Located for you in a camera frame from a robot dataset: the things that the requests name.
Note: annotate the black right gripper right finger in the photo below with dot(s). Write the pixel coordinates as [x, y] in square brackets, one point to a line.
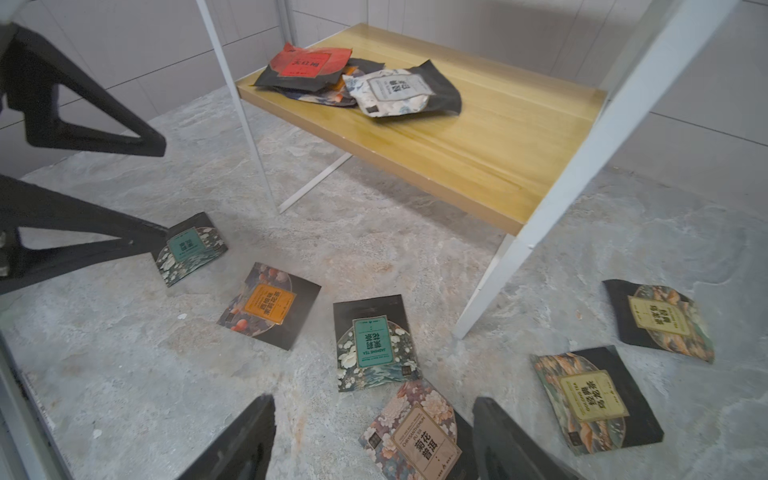
[503, 450]

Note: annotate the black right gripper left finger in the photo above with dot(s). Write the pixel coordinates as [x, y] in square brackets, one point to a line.
[243, 449]

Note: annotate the pink label tea bag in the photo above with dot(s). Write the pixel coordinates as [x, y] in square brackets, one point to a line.
[419, 435]

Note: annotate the yellow label tea bag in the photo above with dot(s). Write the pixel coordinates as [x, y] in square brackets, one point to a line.
[598, 404]

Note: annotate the orange label tea bag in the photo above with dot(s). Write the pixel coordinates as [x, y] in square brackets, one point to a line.
[272, 306]

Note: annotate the teal label tea bag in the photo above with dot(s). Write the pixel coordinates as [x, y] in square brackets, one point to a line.
[374, 345]

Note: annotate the dark teal floral tea bag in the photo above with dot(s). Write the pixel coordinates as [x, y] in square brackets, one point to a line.
[187, 247]

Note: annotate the floral pattern tea bag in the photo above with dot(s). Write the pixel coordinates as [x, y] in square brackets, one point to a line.
[659, 317]

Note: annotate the red label tea bag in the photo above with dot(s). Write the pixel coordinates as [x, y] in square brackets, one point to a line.
[304, 69]

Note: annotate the dark orange floral tea bag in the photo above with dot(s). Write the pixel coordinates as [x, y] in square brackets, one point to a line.
[335, 95]

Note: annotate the wooden two-tier shelf white frame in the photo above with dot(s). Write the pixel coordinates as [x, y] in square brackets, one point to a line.
[525, 145]

